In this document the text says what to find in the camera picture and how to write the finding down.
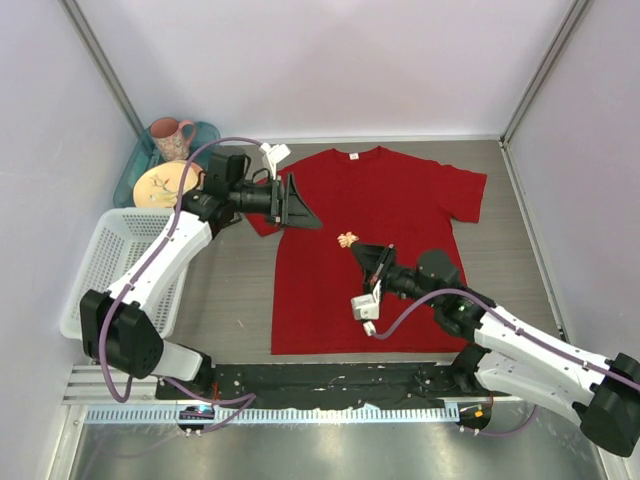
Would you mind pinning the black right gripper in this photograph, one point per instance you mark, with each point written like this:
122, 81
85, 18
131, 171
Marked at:
373, 259

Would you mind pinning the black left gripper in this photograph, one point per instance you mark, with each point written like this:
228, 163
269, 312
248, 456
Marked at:
295, 212

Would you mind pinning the red gold maple leaf brooch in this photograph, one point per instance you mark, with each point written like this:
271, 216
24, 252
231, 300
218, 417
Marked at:
346, 240

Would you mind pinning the red t-shirt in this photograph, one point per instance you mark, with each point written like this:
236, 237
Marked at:
385, 198

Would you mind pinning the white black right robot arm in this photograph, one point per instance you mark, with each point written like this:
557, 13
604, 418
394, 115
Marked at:
504, 354

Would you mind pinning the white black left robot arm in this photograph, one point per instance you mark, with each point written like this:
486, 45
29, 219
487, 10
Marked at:
116, 328

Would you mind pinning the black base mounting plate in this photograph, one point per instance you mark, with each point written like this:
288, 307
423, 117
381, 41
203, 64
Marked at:
330, 386

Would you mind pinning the yellow floral plate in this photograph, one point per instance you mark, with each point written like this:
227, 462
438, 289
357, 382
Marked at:
157, 188

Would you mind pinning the pink floral mug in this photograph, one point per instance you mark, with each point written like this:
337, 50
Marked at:
173, 138

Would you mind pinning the teal plastic tray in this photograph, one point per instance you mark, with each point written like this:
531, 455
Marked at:
145, 156

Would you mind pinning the white perforated plastic basket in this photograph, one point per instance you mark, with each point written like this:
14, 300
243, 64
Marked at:
120, 238

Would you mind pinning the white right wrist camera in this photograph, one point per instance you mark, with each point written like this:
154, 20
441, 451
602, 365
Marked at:
366, 309

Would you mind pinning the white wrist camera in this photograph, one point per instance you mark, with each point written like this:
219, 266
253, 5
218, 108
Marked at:
366, 309
272, 155

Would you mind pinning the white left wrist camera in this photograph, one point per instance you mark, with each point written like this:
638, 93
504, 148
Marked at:
272, 155

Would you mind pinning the white slotted cable duct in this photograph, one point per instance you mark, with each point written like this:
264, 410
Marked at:
200, 413

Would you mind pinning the left aluminium corner post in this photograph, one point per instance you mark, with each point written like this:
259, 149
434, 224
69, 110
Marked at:
91, 43

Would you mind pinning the aluminium corner post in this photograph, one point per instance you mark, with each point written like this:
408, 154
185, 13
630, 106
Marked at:
91, 43
570, 23

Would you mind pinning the aluminium extrusion rail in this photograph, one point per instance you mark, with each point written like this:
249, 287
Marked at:
86, 386

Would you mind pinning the right aluminium corner post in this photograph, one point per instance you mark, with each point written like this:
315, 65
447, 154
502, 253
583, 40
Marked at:
570, 23

